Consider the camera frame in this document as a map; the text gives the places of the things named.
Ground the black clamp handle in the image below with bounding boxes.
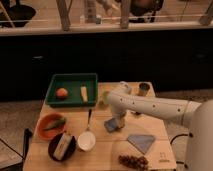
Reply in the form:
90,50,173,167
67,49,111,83
23,129,33,158

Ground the green plastic cup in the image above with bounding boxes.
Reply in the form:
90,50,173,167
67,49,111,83
101,91,109,106

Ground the orange fruit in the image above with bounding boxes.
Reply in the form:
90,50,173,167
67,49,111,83
56,87,69,99

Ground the blue folded cloth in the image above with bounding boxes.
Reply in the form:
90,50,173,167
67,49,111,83
127,134,156,154

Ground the metal cup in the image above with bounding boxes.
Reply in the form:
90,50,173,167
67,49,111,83
138,82,150,96

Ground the green vegetable toy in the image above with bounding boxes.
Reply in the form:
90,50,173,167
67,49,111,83
43,117,66,131

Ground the blue sponge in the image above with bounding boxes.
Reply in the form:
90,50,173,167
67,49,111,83
104,118,117,133

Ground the green plastic tray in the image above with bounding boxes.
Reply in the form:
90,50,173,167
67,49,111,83
45,73,98,107

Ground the yellow banana piece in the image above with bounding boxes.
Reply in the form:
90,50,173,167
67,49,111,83
80,86,88,102

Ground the black cable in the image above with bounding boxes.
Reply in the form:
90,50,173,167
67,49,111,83
170,133,190,166

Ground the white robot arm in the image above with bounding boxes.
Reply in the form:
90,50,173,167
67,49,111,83
107,82,213,171

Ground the orange bowl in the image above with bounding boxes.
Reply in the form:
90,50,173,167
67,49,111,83
37,113,66,140

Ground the white ladle spoon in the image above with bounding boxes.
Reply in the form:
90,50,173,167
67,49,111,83
77,110,96,151

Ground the white handled dish brush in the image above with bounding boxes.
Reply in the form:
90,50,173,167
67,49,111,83
132,112,142,116

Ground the brown grape bunch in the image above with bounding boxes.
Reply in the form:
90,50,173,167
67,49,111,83
118,155,148,171

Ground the white box on plate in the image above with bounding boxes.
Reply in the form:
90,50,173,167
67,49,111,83
53,133,72,160

